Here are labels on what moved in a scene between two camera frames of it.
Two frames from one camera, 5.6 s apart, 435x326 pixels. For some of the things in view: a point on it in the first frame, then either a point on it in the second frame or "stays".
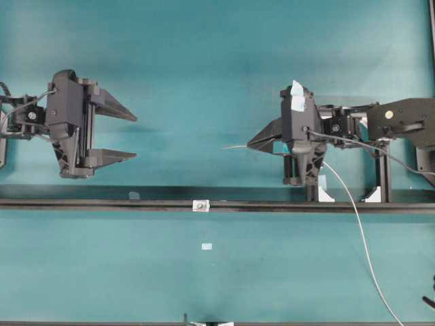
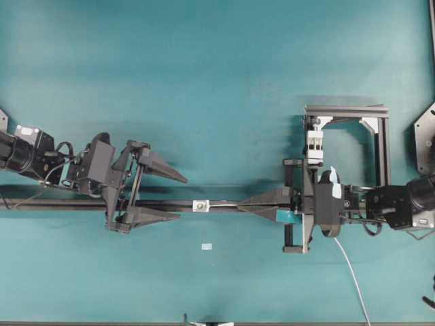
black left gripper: [71, 121] to [117, 172]
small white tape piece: [206, 246] stays
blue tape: [298, 102] to [336, 187]
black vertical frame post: [431, 3] stays
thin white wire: [361, 233] to [344, 254]
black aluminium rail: [217, 206] stays
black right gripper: [304, 155] to [319, 208]
